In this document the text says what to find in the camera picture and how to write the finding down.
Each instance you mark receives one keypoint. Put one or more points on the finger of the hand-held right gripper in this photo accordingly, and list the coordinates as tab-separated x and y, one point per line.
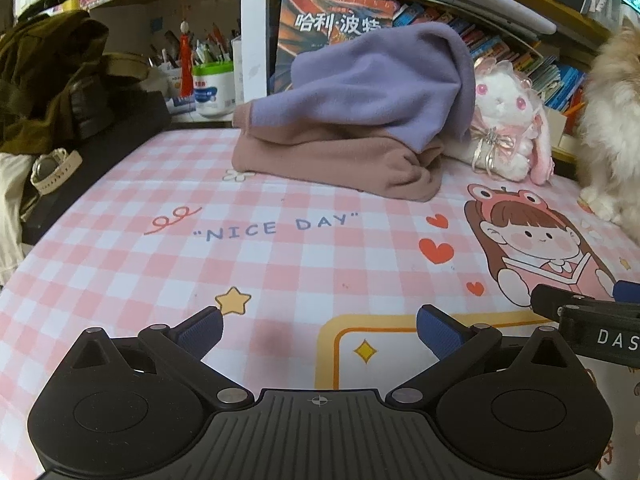
555	299

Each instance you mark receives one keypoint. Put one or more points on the beige cloth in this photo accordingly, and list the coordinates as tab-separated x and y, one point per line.
12	210

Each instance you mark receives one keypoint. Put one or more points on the white tub with green lid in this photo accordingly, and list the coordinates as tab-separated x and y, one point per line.
214	92

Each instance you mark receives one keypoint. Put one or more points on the red tassel ornament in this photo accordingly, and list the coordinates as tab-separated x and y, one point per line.
186	60

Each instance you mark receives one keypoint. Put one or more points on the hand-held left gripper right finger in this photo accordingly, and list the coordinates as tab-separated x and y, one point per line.
440	332

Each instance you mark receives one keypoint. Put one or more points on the olive green jacket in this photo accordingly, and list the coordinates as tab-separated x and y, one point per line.
40	75

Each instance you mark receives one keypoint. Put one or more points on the purple and brown sweater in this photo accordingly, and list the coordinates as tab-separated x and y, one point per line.
350	85

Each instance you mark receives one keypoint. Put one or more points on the bundle of pens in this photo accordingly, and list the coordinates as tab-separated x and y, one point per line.
210	47

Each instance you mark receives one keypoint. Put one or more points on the row of colourful books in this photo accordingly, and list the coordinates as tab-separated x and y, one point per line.
525	60

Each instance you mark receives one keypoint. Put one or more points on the white bookshelf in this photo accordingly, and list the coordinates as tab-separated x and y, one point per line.
255	35

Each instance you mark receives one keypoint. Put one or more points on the fantasy novel book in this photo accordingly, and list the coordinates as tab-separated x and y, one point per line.
320	25

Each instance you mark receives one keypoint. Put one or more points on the pink checked printed desk mat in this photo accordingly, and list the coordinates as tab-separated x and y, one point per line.
200	260

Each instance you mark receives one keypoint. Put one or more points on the white wristwatch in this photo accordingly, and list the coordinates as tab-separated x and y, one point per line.
50	170

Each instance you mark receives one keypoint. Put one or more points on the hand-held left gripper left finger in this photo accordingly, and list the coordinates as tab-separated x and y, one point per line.
202	331

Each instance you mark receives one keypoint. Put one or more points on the white tablet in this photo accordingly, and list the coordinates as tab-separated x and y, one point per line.
490	2

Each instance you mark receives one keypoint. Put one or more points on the fluffy cream cat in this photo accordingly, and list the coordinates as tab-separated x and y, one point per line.
610	100

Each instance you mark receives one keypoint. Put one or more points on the white and pink plush bunny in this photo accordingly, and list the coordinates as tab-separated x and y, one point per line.
505	105

